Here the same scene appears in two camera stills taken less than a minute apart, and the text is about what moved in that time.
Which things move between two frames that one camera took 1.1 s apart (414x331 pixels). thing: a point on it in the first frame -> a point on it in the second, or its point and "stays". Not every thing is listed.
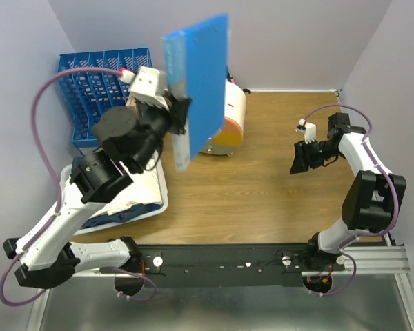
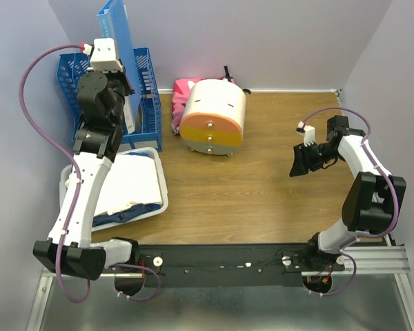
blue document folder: (196, 63) -> (112, 25)
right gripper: (303, 159) stays
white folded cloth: (145, 189) stays
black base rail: (228, 265) stays
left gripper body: (170, 120) -> (121, 87)
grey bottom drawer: (219, 149) stays
